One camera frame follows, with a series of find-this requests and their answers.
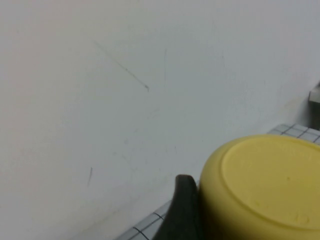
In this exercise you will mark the grid-patterned white tablecloth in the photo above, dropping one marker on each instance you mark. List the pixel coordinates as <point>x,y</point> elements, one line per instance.
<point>150,225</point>

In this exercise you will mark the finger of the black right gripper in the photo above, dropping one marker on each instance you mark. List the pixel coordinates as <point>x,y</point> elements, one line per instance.
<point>182,215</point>

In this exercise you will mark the grey metal post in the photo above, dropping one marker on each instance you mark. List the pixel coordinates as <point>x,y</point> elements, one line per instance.
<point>315,100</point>

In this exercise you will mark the yellow plastic cup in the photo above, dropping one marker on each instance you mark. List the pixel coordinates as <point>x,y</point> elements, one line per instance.
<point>262,187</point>

